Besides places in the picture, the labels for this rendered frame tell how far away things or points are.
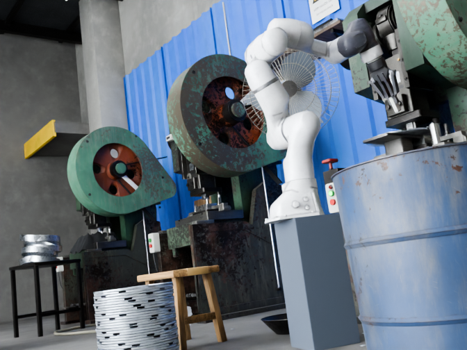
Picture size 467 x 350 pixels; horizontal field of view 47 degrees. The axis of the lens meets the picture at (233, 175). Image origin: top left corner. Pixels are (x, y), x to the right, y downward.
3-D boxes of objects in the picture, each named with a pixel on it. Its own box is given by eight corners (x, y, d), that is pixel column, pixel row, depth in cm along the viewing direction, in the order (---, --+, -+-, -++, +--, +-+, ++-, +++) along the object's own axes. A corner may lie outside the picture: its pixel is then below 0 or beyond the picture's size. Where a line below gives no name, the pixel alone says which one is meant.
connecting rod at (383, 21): (400, 67, 245) (386, -4, 250) (378, 76, 254) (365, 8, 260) (427, 71, 257) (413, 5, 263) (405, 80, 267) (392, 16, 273)
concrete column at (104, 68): (117, 310, 666) (89, -12, 739) (104, 310, 697) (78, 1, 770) (148, 305, 691) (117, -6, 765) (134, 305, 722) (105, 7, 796)
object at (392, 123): (422, 121, 239) (420, 108, 240) (385, 132, 254) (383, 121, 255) (443, 123, 249) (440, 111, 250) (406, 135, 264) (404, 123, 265)
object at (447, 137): (465, 140, 228) (461, 117, 229) (431, 150, 241) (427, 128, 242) (473, 141, 231) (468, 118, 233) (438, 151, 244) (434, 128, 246)
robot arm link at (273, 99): (265, 87, 195) (238, 103, 210) (300, 146, 198) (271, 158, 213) (284, 75, 201) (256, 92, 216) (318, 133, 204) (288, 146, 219)
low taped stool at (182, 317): (143, 349, 249) (135, 275, 254) (187, 339, 263) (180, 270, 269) (181, 352, 222) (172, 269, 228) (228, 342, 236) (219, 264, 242)
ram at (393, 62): (408, 110, 239) (396, 46, 244) (381, 119, 250) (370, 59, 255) (431, 112, 249) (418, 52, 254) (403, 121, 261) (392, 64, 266)
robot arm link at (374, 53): (372, 47, 219) (378, 59, 220) (386, 39, 228) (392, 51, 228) (348, 58, 229) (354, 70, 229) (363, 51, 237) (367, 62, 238)
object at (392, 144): (392, 162, 224) (387, 130, 227) (366, 169, 235) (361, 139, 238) (427, 163, 240) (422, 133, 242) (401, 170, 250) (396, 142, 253)
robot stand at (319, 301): (314, 351, 180) (295, 217, 188) (291, 346, 196) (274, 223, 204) (361, 342, 186) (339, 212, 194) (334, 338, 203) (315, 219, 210)
